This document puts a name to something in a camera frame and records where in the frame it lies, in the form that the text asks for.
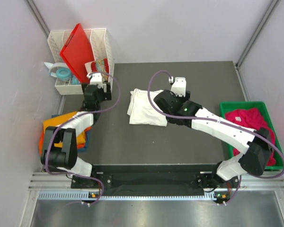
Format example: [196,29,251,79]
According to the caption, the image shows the white t shirt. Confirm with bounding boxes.
[127,88,168,127]

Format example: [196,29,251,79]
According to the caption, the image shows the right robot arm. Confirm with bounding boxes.
[154,90,273,187]

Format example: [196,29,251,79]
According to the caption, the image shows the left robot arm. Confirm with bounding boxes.
[41,81,112,188]

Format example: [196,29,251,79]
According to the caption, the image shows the red patterned booklet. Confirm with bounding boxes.
[84,58,109,73]

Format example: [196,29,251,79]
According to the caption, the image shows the light blue headphones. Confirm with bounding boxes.
[44,62,80,85]

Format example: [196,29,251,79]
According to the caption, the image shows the red plastic folder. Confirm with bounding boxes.
[60,23,94,84]

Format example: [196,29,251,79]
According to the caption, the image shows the white file organizer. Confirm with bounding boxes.
[47,28,114,95]

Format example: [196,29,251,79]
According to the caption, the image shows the green plastic bin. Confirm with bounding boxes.
[219,101,284,171]

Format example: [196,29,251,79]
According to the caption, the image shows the pink t shirt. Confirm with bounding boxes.
[221,108,282,167]

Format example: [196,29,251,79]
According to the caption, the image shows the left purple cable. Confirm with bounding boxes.
[44,72,121,204]

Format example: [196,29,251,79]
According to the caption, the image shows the purple cable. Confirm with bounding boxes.
[44,72,121,204]
[148,70,284,204]

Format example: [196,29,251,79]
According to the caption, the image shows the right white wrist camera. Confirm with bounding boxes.
[169,77,186,97]

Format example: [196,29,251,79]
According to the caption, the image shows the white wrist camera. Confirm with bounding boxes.
[169,77,186,97]
[87,72,104,89]

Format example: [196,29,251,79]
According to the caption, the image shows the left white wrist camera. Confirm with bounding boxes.
[87,72,104,89]

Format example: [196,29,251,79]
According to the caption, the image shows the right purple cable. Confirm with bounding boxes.
[148,70,284,204]

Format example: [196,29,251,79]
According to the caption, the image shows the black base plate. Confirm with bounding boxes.
[71,163,241,190]

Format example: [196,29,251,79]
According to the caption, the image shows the white cable duct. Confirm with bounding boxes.
[38,191,229,201]

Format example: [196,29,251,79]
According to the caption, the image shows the aluminium frame rail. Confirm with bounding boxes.
[235,0,281,70]

